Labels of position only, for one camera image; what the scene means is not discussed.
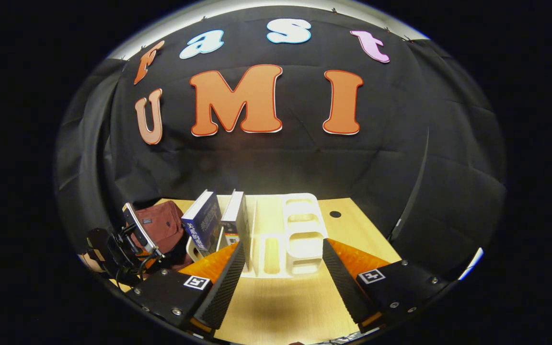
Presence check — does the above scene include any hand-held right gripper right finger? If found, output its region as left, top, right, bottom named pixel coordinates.
left=322, top=238, right=451, bottom=334

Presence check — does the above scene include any white bookshelf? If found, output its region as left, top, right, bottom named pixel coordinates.
left=186, top=193, right=329, bottom=279

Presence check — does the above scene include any white portrait cover book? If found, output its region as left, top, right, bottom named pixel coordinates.
left=220, top=190, right=252, bottom=269

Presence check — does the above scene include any blue book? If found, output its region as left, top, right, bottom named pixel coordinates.
left=181, top=190, right=222, bottom=252

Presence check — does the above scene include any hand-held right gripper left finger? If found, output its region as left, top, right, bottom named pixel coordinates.
left=125, top=241, right=246, bottom=336

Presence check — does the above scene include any maroon schoolbag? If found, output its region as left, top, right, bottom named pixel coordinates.
left=130, top=200, right=195, bottom=270

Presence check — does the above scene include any black backdrop cloth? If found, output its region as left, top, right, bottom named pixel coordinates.
left=55, top=6, right=506, bottom=283

